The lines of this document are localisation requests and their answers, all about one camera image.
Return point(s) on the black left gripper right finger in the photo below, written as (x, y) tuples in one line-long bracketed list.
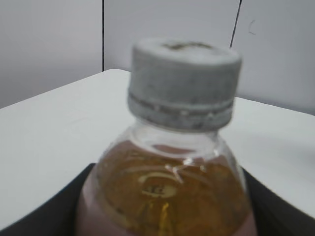
[(273, 215)]

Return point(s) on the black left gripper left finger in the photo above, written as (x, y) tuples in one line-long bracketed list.
[(56, 217)]

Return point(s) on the peach oolong tea bottle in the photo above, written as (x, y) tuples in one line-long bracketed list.
[(158, 182)]

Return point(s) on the grey bottle cap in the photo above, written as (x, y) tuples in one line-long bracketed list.
[(183, 85)]

